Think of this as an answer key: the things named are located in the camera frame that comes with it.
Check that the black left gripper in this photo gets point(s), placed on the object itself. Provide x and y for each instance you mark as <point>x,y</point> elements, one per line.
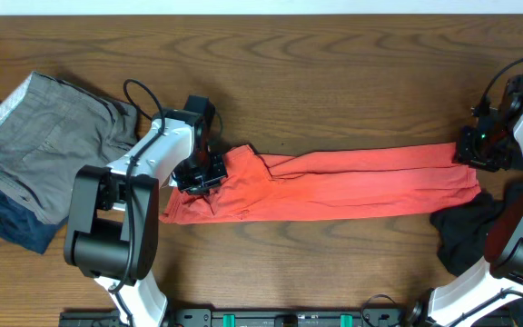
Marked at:
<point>214,182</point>

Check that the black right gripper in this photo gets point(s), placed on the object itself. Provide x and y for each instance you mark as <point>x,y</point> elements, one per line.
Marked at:
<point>464,153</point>

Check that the red printed t-shirt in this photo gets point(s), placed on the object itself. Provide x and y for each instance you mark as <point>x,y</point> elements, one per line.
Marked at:
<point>320,186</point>

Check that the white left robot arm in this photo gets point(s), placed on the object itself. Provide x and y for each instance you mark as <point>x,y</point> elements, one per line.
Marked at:
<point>112,231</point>

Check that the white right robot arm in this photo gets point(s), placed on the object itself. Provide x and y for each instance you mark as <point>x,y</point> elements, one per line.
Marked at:
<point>495,280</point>

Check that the black garment with white logo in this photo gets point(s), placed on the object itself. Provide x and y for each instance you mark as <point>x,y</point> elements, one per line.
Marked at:
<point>463,229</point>

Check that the grey folded trousers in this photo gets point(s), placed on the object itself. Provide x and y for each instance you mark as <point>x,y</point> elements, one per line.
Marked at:
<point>49,130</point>

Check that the navy blue folded garment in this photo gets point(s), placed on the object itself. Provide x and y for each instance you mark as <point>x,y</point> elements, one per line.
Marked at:
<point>20,226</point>

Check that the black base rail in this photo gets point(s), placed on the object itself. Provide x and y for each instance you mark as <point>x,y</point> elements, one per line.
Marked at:
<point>207,318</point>

